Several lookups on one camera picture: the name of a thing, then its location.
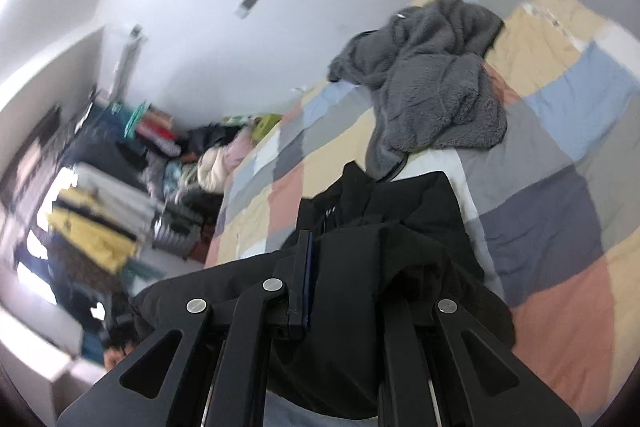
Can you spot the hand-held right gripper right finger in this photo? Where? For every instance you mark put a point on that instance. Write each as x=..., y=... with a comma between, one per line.
x=452, y=332

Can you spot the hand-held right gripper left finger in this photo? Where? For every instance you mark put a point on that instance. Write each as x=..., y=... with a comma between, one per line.
x=306, y=297

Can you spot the black puffer jacket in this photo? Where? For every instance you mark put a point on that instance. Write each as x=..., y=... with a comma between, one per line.
x=360, y=247

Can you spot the small hanging clothes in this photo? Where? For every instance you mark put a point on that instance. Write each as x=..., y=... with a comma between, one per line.
x=160, y=132

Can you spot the person's left hand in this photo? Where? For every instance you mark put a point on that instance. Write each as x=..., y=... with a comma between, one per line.
x=113, y=359

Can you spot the yellow fleece robe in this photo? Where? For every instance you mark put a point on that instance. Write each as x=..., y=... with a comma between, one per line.
x=95, y=232

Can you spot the grey ribbed suitcase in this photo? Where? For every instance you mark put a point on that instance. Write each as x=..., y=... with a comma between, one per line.
x=177, y=229

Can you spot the blue jeans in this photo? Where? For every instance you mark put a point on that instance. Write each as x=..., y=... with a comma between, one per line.
x=310, y=414

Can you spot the white hoodie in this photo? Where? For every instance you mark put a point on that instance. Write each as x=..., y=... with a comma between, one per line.
x=117, y=197

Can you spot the cream plush blanket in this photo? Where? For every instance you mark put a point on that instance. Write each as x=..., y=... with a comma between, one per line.
x=215, y=169

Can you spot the pink pillow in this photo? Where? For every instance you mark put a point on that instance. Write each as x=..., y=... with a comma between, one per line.
x=239, y=152

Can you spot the patchwork bedspread bed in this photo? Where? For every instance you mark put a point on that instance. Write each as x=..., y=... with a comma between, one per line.
x=550, y=157

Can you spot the green sock hanger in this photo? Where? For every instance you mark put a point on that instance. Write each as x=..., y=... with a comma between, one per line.
x=135, y=119

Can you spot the grey fleece garment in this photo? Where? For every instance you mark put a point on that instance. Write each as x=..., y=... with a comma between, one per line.
x=430, y=82

